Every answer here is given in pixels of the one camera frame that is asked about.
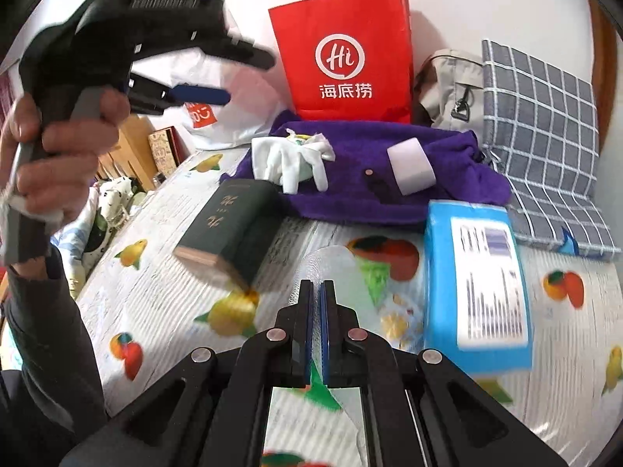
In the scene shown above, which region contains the brown wooden door frame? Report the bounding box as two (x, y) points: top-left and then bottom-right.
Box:
(588, 0), (618, 151)

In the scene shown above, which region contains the red paper shopping bag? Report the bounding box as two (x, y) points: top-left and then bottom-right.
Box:
(269, 0), (414, 123)

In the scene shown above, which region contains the wooden bed headboard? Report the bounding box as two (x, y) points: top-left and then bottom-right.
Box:
(97, 114), (158, 191)

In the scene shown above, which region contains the purple towel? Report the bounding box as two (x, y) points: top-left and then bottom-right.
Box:
(218, 109), (513, 227)

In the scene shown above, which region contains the colourful bed quilt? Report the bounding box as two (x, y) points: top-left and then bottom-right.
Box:
(52, 176), (143, 299)

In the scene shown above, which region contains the blue tissue pack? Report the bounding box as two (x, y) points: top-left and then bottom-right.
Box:
(423, 200), (533, 375)

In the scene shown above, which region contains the clear foam net sleeve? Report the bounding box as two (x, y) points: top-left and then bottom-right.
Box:
(291, 243), (430, 467)

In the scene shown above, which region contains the grey backpack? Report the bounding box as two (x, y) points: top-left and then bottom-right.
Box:
(412, 49), (484, 139)

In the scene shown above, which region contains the dark left sleeve forearm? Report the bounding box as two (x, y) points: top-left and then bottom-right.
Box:
(1, 247), (108, 466)

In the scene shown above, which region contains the person's left hand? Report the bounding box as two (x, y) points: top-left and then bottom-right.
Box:
(1, 89), (130, 225)

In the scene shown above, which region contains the white sponge block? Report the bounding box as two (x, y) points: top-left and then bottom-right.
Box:
(387, 138), (436, 196)

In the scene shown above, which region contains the grey checked cushion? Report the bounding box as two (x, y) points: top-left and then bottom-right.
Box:
(482, 39), (621, 262)

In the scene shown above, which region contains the white Miniso plastic bag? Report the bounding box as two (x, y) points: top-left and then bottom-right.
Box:
(132, 49), (286, 151)

